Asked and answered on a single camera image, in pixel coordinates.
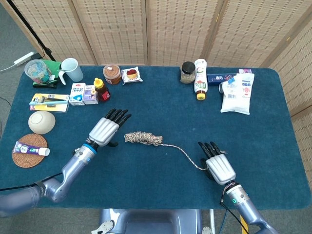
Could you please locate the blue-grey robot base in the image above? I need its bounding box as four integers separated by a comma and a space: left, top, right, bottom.
98, 208, 203, 234

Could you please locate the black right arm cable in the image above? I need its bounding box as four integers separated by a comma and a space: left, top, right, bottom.
219, 192, 249, 234

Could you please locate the white table leg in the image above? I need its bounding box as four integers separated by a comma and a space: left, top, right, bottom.
209, 209, 215, 234

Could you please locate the clear jar of colourful clips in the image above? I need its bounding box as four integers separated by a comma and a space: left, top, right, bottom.
24, 59, 53, 85

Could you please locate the bamboo folding screen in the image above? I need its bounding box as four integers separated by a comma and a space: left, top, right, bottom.
0, 0, 312, 186

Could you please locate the clear jar of rubber bands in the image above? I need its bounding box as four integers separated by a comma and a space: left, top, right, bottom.
102, 64, 122, 85

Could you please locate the pale blue mug white handle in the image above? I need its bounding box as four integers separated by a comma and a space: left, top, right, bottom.
58, 58, 84, 85

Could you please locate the black tripod stand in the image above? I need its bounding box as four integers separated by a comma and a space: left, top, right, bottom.
6, 0, 57, 62

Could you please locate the green cloth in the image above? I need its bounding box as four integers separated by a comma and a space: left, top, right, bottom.
34, 59, 61, 85

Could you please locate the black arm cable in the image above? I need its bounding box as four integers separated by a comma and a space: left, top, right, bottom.
0, 172, 64, 192
219, 192, 249, 234

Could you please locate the packaged cake snack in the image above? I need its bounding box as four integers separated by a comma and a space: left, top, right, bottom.
121, 66, 144, 85

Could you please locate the dark blue long box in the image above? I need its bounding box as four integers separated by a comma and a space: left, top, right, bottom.
206, 73, 238, 86

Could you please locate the white bottle yellow cap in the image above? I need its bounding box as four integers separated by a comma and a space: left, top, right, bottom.
194, 58, 209, 100

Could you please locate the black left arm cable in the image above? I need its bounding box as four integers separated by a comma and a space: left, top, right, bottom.
0, 172, 64, 192

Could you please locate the glass jar black lid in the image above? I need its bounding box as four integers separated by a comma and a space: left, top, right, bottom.
179, 61, 196, 84

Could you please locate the braided rope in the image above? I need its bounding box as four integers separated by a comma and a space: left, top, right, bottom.
124, 131, 227, 171

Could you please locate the purple white drink carton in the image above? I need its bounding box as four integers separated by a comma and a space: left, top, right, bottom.
83, 84, 99, 105

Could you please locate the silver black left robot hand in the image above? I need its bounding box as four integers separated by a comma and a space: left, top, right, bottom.
85, 109, 132, 148

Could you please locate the black flat case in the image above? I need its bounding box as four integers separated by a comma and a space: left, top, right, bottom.
33, 81, 59, 89

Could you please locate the razor on yellow card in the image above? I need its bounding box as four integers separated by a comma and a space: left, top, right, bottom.
29, 93, 71, 113

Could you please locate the dark blue table cloth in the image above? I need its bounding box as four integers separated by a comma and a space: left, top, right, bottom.
0, 65, 310, 210

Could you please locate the blue white milk carton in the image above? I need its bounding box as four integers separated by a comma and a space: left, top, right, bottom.
69, 82, 86, 106

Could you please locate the purple white toothpaste tube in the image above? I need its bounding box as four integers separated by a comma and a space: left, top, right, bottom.
12, 140, 51, 156

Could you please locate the white power strip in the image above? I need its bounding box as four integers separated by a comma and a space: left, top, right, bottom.
0, 51, 35, 73

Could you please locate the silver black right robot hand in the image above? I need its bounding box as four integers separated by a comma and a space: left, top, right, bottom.
197, 141, 236, 186

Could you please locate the light blue toothbrush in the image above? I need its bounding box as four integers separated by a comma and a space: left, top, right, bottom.
29, 99, 69, 106

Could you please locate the white plastic food bag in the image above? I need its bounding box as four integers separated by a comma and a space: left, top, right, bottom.
220, 72, 255, 115

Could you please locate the honey bottle yellow cap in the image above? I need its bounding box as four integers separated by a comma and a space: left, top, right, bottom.
94, 78, 111, 103

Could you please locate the round woven rattan coaster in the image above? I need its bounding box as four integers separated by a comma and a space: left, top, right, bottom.
11, 133, 48, 168

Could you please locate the beige bowl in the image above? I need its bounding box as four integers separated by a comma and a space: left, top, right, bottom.
28, 111, 56, 135

